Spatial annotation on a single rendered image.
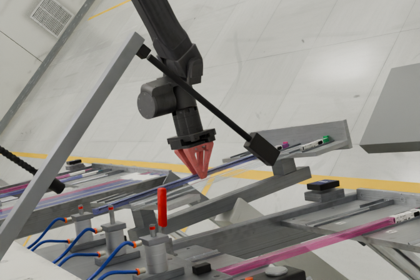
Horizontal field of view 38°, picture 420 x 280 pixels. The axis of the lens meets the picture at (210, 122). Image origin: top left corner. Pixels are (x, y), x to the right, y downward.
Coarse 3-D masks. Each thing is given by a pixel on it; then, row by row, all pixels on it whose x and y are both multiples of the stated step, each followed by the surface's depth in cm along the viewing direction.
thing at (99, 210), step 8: (280, 144) 146; (288, 144) 146; (240, 160) 137; (248, 160) 138; (216, 168) 133; (224, 168) 135; (192, 176) 130; (168, 184) 126; (176, 184) 127; (144, 192) 123; (152, 192) 124; (120, 200) 120; (128, 200) 121; (96, 208) 117; (104, 208) 118
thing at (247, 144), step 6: (252, 132) 76; (252, 138) 75; (258, 138) 75; (246, 144) 75; (252, 144) 75; (258, 144) 75; (264, 144) 75; (270, 144) 76; (252, 150) 75; (258, 150) 75; (264, 150) 75; (270, 150) 76; (276, 150) 76; (258, 156) 76; (264, 156) 75; (270, 156) 76; (276, 156) 76; (264, 162) 76; (270, 162) 76
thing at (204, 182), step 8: (288, 152) 132; (296, 152) 133; (240, 168) 124; (248, 168) 125; (216, 176) 121; (224, 176) 122; (192, 184) 118; (200, 184) 118; (208, 184) 120; (168, 192) 115; (176, 192) 115; (144, 200) 113; (152, 200) 112; (136, 208) 110
